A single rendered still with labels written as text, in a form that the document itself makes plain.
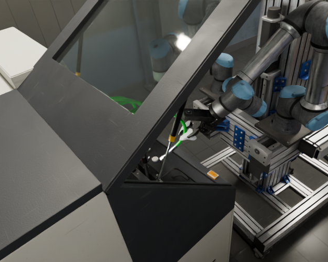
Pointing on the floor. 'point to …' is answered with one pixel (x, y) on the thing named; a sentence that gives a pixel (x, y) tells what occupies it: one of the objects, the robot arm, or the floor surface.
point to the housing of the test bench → (42, 191)
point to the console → (14, 54)
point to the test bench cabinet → (213, 244)
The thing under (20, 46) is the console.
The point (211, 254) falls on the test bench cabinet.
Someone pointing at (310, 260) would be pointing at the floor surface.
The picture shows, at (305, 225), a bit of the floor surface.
